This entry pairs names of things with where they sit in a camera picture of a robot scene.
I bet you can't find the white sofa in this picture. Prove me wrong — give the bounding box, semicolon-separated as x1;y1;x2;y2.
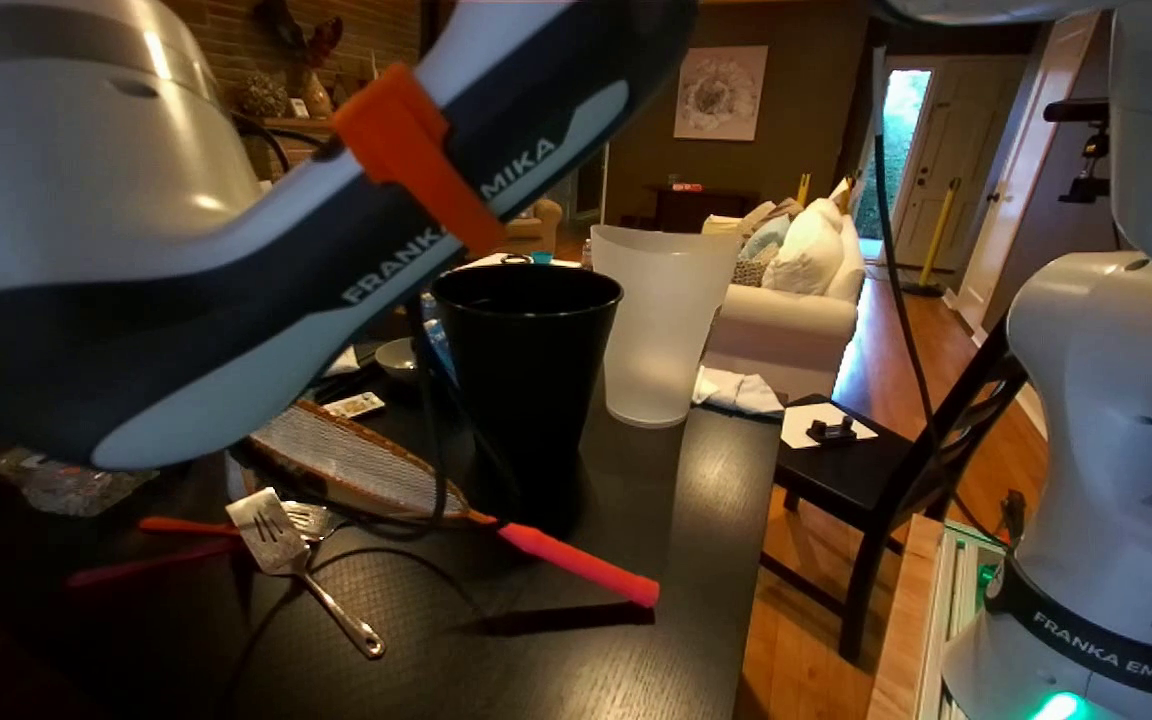
705;201;865;401

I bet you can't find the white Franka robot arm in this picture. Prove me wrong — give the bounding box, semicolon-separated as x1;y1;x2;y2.
0;0;1152;720

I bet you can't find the metal slotted spatula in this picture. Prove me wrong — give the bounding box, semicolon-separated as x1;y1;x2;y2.
224;488;384;660

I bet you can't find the orange badminton racket red grip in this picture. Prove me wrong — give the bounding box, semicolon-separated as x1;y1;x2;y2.
252;406;659;610

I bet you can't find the black plastic bin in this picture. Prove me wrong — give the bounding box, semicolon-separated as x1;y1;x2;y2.
430;263;619;528

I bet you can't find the framed wall picture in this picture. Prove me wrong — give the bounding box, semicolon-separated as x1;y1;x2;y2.
672;44;769;146

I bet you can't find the translucent white plastic bin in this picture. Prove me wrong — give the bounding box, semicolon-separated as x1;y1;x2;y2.
589;224;741;427

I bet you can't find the dark wooden chair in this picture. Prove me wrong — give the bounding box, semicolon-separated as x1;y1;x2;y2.
764;330;1028;660

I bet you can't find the white paper on chair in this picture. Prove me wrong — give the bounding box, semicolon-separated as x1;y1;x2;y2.
781;401;876;448

